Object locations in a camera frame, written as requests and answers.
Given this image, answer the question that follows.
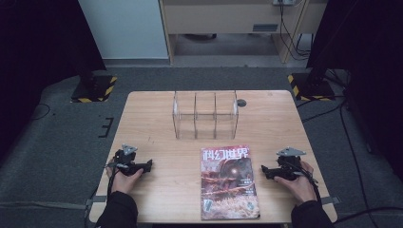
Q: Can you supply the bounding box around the left hand-held gripper cable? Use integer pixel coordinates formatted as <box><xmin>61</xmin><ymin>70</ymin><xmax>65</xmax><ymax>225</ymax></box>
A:
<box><xmin>106</xmin><ymin>165</ymin><xmax>119</xmax><ymax>199</ymax></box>

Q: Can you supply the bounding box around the white cabinet panel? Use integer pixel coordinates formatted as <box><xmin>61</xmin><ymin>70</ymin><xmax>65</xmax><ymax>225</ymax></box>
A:
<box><xmin>77</xmin><ymin>0</ymin><xmax>169</xmax><ymax>61</ymax></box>

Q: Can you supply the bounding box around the black hanging cable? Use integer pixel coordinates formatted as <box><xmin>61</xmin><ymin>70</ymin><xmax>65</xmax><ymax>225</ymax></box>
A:
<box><xmin>278</xmin><ymin>3</ymin><xmax>313</xmax><ymax>62</ymax></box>

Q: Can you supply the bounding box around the person's left hand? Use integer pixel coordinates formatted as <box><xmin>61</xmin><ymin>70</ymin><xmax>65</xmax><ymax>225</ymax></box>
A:
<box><xmin>106</xmin><ymin>164</ymin><xmax>144</xmax><ymax>195</ymax></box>

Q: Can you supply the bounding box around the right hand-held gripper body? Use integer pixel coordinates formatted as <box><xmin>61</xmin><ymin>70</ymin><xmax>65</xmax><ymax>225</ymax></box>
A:
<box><xmin>275</xmin><ymin>145</ymin><xmax>311</xmax><ymax>181</ymax></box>

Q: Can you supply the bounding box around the right hand-held gripper cable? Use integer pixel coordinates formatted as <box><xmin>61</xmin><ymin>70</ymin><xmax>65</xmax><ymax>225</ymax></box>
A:
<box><xmin>286</xmin><ymin>160</ymin><xmax>322</xmax><ymax>205</ymax></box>

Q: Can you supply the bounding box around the hand-held gripper cable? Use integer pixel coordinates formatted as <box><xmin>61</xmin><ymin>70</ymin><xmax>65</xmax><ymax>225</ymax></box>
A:
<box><xmin>106</xmin><ymin>165</ymin><xmax>119</xmax><ymax>199</ymax></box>
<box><xmin>286</xmin><ymin>160</ymin><xmax>322</xmax><ymax>205</ymax></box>

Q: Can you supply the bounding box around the black curtain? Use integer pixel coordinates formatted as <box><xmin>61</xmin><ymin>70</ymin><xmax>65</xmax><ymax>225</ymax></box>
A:
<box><xmin>0</xmin><ymin>0</ymin><xmax>107</xmax><ymax>162</ymax></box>
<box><xmin>305</xmin><ymin>0</ymin><xmax>403</xmax><ymax>183</ymax></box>

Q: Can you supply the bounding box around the red illustrated magazine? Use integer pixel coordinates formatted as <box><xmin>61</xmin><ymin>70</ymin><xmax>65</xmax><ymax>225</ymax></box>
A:
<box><xmin>200</xmin><ymin>144</ymin><xmax>261</xmax><ymax>221</ymax></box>

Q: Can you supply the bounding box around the clear acrylic file rack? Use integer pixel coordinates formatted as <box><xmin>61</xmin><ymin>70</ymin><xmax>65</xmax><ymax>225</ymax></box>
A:
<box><xmin>171</xmin><ymin>89</ymin><xmax>240</xmax><ymax>141</ymax></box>

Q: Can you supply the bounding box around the light wooden desk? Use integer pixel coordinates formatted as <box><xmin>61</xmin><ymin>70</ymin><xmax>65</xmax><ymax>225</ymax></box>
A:
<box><xmin>158</xmin><ymin>0</ymin><xmax>329</xmax><ymax>65</ymax></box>

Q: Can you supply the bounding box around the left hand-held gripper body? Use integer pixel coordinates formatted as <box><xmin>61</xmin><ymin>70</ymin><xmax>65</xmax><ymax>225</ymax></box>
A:
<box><xmin>106</xmin><ymin>143</ymin><xmax>143</xmax><ymax>178</ymax></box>

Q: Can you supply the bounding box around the black stand with striped base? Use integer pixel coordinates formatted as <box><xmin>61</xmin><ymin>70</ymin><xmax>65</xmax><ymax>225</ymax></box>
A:
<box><xmin>69</xmin><ymin>56</ymin><xmax>118</xmax><ymax>104</ymax></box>
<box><xmin>287</xmin><ymin>56</ymin><xmax>336</xmax><ymax>103</ymax></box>

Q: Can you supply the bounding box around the grey strap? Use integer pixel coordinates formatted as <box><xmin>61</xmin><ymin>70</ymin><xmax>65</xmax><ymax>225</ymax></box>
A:
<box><xmin>0</xmin><ymin>195</ymin><xmax>108</xmax><ymax>211</ymax></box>
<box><xmin>319</xmin><ymin>196</ymin><xmax>342</xmax><ymax>205</ymax></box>

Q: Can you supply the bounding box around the black floor cable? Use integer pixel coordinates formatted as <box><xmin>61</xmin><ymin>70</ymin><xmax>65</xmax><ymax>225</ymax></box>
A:
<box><xmin>30</xmin><ymin>103</ymin><xmax>51</xmax><ymax>122</ymax></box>
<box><xmin>296</xmin><ymin>94</ymin><xmax>346</xmax><ymax>124</ymax></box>
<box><xmin>338</xmin><ymin>101</ymin><xmax>379</xmax><ymax>228</ymax></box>
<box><xmin>332</xmin><ymin>206</ymin><xmax>403</xmax><ymax>225</ymax></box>

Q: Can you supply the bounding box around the person's right hand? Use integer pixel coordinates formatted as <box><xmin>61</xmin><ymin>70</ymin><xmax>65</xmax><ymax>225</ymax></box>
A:
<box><xmin>274</xmin><ymin>161</ymin><xmax>318</xmax><ymax>206</ymax></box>

